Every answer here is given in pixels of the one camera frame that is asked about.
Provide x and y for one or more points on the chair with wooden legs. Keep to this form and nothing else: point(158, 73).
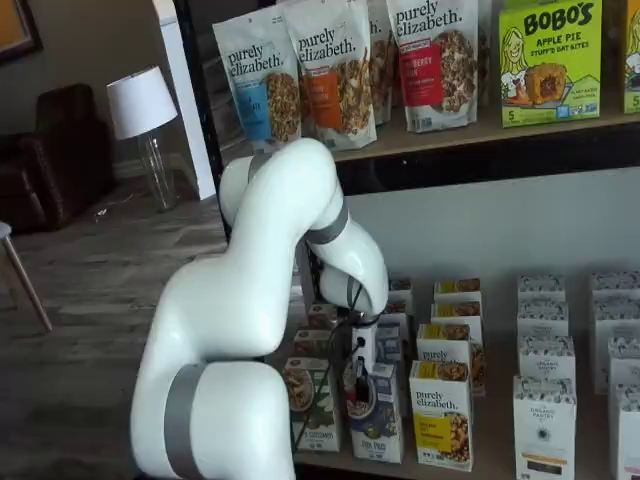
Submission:
point(27, 286)

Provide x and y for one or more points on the granola bag blue label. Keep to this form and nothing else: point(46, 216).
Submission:
point(250, 60)

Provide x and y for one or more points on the green Bobo's apple pie box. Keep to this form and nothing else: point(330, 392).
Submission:
point(550, 50)

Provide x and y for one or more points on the black metal shelf rack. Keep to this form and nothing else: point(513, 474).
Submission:
point(450, 165)

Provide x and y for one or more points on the yellow purely elizabeth box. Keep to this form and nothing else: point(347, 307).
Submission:
point(442, 340)
point(440, 415)
point(457, 290)
point(455, 312)

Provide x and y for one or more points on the green apple cinnamon oatmeal box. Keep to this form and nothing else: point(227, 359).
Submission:
point(320, 315)
point(315, 400)
point(310, 345)

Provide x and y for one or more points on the granola bag orange label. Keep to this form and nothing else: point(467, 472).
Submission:
point(380, 60)
point(325, 50)

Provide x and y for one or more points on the framed wall picture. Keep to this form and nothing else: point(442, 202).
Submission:
point(15, 25)

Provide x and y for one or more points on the wooden shelf board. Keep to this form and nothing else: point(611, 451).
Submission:
point(500, 350)
point(450, 137)

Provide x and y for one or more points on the white organic pantry box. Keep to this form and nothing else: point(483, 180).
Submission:
point(545, 360)
point(625, 360)
point(545, 425)
point(617, 320)
point(542, 286)
point(629, 435)
point(542, 320)
point(615, 285)

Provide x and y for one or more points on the table lamp white shade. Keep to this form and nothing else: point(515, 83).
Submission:
point(140, 100)

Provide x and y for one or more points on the brown leather armchair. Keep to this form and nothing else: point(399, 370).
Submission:
point(60, 165)

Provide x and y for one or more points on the granola bag red label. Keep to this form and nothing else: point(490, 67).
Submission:
point(430, 30)

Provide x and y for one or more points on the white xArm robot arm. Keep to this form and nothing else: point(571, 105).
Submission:
point(250, 250)

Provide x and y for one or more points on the yellow Bobo's box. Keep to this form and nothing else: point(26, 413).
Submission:
point(632, 50)

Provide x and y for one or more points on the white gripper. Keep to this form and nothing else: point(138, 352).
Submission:
point(367, 335)

